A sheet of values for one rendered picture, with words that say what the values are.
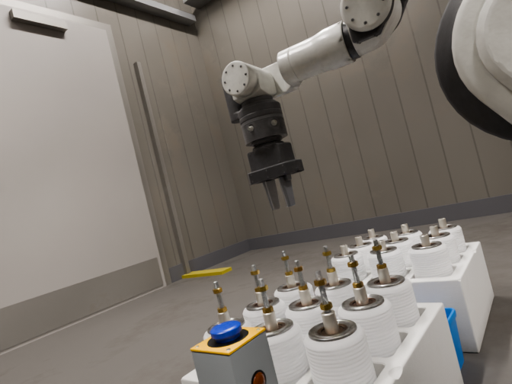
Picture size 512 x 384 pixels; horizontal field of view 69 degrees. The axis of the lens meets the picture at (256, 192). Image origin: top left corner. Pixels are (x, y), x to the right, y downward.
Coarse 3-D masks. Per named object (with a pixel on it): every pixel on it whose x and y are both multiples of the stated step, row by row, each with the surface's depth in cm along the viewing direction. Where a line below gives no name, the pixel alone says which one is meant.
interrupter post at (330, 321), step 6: (324, 312) 58; (330, 312) 57; (324, 318) 57; (330, 318) 56; (336, 318) 57; (324, 324) 57; (330, 324) 56; (336, 324) 57; (330, 330) 56; (336, 330) 56
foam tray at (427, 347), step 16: (432, 304) 77; (432, 320) 70; (400, 336) 68; (416, 336) 64; (432, 336) 68; (448, 336) 74; (400, 352) 60; (416, 352) 61; (432, 352) 66; (448, 352) 73; (384, 368) 57; (400, 368) 56; (416, 368) 59; (432, 368) 65; (448, 368) 71
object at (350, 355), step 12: (348, 336) 54; (360, 336) 54; (312, 348) 55; (324, 348) 53; (336, 348) 53; (348, 348) 53; (360, 348) 54; (312, 360) 55; (324, 360) 53; (336, 360) 53; (348, 360) 53; (360, 360) 53; (372, 360) 56; (312, 372) 56; (324, 372) 54; (336, 372) 53; (348, 372) 52; (360, 372) 53; (372, 372) 54
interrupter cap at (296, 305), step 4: (312, 296) 77; (316, 296) 76; (320, 296) 75; (296, 300) 77; (300, 300) 76; (312, 300) 75; (316, 300) 74; (320, 300) 73; (292, 304) 75; (296, 304) 75; (300, 304) 75; (312, 304) 73; (316, 304) 72; (292, 308) 72; (296, 308) 72; (300, 308) 72; (304, 308) 71; (308, 308) 70; (312, 308) 70
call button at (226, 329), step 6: (222, 324) 48; (228, 324) 47; (234, 324) 47; (240, 324) 47; (216, 330) 46; (222, 330) 46; (228, 330) 45; (234, 330) 45; (240, 330) 46; (216, 336) 45; (222, 336) 45; (228, 336) 45; (234, 336) 46; (216, 342) 46; (222, 342) 45
